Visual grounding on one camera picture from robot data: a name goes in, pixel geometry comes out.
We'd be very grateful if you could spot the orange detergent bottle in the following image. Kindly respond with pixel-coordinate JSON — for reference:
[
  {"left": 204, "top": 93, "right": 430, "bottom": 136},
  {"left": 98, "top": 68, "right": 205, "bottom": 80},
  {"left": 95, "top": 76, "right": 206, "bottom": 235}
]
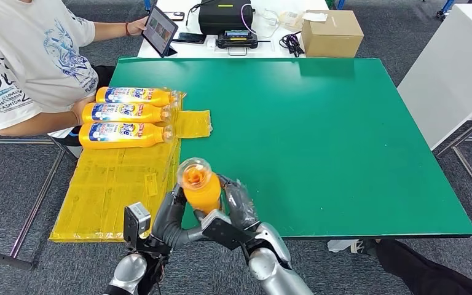
[
  {"left": 176, "top": 157, "right": 223, "bottom": 216},
  {"left": 78, "top": 122, "right": 176, "bottom": 150},
  {"left": 82, "top": 102, "right": 176, "bottom": 125},
  {"left": 95, "top": 86, "right": 182, "bottom": 109}
]

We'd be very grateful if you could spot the person's left hand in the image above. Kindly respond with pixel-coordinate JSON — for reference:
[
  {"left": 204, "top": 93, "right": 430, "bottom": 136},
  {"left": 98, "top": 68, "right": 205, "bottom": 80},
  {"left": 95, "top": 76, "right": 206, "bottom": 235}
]
[{"left": 127, "top": 15, "right": 149, "bottom": 37}]

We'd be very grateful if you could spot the person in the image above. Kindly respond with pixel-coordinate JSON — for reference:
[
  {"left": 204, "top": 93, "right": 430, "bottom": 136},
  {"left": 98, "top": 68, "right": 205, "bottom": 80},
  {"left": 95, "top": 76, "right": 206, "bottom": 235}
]
[{"left": 0, "top": 0, "right": 151, "bottom": 148}]

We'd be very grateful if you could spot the person's foot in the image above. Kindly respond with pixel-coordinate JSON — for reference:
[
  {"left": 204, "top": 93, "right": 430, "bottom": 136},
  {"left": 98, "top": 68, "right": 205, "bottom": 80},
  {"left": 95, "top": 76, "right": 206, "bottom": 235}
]
[{"left": 350, "top": 238, "right": 380, "bottom": 256}]

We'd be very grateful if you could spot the clear plastic bag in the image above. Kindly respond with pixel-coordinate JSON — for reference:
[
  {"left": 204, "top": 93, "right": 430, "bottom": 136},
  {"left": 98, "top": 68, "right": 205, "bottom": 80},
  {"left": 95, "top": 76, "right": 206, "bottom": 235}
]
[{"left": 280, "top": 10, "right": 305, "bottom": 32}]

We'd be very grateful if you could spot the pink cable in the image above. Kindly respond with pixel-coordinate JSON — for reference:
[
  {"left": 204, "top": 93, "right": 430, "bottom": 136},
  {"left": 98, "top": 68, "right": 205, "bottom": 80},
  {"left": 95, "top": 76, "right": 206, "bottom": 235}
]
[{"left": 240, "top": 3, "right": 259, "bottom": 36}]

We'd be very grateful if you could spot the white tissue paper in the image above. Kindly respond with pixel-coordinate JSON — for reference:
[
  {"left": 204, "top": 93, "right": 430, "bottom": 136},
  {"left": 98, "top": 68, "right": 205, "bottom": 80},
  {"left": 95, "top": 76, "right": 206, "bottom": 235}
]
[{"left": 302, "top": 11, "right": 329, "bottom": 22}]

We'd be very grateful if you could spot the black tablet computer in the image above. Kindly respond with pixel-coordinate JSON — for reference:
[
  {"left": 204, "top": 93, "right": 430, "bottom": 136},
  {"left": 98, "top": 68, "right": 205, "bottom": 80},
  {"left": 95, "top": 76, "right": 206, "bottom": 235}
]
[{"left": 141, "top": 5, "right": 179, "bottom": 58}]

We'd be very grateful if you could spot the black cable bundle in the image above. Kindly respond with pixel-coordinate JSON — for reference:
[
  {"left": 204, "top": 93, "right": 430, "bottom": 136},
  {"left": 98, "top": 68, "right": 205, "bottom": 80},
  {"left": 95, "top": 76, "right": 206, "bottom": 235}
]
[{"left": 278, "top": 31, "right": 306, "bottom": 58}]

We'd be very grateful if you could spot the black carry bag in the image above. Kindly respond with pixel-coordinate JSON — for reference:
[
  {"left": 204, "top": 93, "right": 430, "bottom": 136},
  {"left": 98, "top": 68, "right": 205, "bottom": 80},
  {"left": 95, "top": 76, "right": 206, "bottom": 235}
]
[{"left": 198, "top": 0, "right": 256, "bottom": 36}]

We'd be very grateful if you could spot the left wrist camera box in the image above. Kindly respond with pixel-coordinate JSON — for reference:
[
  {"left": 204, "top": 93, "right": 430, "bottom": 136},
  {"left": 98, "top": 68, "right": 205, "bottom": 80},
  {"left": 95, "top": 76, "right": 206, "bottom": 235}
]
[{"left": 123, "top": 202, "right": 152, "bottom": 249}]

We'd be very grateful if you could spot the black remote controller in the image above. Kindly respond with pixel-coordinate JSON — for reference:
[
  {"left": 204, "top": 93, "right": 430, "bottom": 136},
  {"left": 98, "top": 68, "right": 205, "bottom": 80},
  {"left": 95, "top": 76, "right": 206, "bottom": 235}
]
[{"left": 215, "top": 29, "right": 260, "bottom": 57}]

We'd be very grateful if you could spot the person's right hand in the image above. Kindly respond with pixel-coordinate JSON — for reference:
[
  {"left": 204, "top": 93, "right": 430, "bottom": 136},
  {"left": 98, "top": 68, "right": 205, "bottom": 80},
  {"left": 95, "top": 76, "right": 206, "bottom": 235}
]
[{"left": 71, "top": 95, "right": 97, "bottom": 127}]

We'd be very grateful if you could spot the brown cardboard box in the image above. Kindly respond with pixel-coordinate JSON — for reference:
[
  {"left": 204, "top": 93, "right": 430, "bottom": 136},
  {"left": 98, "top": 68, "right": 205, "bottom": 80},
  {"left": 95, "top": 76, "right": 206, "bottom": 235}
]
[{"left": 301, "top": 9, "right": 365, "bottom": 58}]

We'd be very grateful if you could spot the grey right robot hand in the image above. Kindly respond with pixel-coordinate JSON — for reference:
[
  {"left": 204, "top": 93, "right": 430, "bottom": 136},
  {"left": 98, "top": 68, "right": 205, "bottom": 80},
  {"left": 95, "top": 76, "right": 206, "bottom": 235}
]
[{"left": 193, "top": 174, "right": 261, "bottom": 231}]

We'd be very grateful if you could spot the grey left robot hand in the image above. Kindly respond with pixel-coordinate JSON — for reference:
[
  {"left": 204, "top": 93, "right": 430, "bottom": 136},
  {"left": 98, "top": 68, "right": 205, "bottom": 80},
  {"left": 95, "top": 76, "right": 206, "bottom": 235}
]
[{"left": 149, "top": 183, "right": 205, "bottom": 250}]

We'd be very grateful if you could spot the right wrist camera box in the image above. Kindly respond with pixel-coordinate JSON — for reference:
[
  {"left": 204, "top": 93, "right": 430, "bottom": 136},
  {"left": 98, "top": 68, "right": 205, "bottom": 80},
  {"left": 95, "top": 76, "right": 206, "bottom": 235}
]
[{"left": 200, "top": 210, "right": 257, "bottom": 251}]

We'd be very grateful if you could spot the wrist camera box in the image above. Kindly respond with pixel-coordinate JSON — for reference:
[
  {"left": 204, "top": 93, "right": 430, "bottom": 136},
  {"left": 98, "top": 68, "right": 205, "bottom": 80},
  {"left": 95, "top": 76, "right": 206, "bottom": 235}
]
[
  {"left": 200, "top": 210, "right": 257, "bottom": 251},
  {"left": 123, "top": 202, "right": 152, "bottom": 249}
]

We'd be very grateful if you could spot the white desk with metal legs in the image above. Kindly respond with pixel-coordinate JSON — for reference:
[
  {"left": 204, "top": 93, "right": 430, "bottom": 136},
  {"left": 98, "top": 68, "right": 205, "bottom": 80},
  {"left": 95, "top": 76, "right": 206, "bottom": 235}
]
[{"left": 397, "top": 2, "right": 472, "bottom": 214}]

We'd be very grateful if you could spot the person's leg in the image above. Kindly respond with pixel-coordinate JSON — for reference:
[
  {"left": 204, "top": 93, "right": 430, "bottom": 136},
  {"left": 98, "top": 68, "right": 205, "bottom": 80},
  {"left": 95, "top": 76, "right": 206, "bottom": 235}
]
[{"left": 376, "top": 238, "right": 472, "bottom": 295}]

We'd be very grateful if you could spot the yellow taped cardboard mat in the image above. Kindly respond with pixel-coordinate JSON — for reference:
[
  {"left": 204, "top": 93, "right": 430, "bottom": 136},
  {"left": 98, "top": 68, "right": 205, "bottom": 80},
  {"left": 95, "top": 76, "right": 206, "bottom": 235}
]
[{"left": 49, "top": 86, "right": 214, "bottom": 244}]

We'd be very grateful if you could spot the white table foot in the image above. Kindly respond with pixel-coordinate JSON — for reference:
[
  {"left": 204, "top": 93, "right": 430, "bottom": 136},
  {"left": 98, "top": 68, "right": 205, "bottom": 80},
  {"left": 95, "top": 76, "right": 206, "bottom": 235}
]
[{"left": 327, "top": 238, "right": 353, "bottom": 253}]

